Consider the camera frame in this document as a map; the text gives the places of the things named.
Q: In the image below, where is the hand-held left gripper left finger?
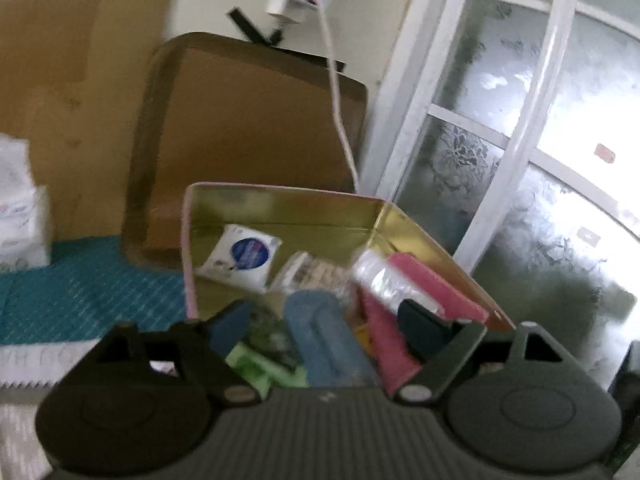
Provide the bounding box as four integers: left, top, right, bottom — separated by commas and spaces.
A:
95, 299, 262, 406

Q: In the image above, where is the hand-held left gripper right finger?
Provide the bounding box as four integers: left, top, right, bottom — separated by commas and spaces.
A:
395, 299, 571, 406

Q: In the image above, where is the pink cloth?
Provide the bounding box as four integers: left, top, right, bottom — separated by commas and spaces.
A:
362, 252, 490, 395

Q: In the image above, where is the light green cloth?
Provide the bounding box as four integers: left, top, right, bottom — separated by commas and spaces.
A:
225, 342, 310, 393

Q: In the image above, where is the clear plastic packet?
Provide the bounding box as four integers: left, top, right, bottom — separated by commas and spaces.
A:
350, 249, 446, 318

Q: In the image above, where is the white packet with blue circle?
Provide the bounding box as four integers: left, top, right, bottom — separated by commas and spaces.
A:
196, 224, 283, 293

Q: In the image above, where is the blue cloth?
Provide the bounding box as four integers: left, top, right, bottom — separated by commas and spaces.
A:
284, 289, 381, 388

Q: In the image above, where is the clear cotton swab packet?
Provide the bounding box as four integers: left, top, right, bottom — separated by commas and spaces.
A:
270, 251, 351, 296

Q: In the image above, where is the pink tin box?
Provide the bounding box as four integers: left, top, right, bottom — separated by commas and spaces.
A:
181, 182, 517, 391

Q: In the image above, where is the dark patterned packet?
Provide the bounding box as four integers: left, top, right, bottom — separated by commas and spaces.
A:
247, 305, 303, 361

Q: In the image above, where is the teal quilted mat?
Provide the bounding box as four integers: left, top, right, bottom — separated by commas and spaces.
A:
0, 235, 193, 346

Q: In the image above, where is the brown tray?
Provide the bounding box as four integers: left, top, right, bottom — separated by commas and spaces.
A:
120, 31, 370, 273

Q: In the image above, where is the white tissue box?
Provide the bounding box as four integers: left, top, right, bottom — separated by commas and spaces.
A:
0, 132, 53, 273

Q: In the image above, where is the white framed glass door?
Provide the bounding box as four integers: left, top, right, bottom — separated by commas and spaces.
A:
360, 0, 640, 401

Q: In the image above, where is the black tape strip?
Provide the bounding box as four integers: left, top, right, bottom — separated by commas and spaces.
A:
227, 7, 346, 73

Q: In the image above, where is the white cable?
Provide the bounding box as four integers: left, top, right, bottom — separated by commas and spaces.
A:
317, 5, 362, 196

